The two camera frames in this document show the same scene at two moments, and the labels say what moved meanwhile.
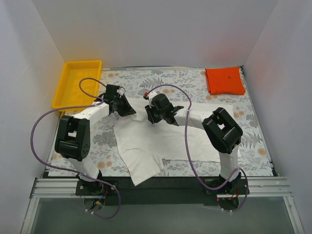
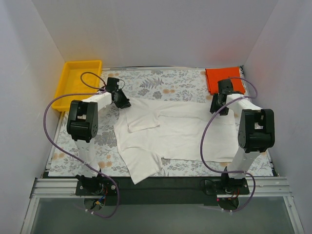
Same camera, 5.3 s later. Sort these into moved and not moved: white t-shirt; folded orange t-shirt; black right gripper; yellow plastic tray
Moved: black right gripper
Not moved: yellow plastic tray; folded orange t-shirt; white t-shirt
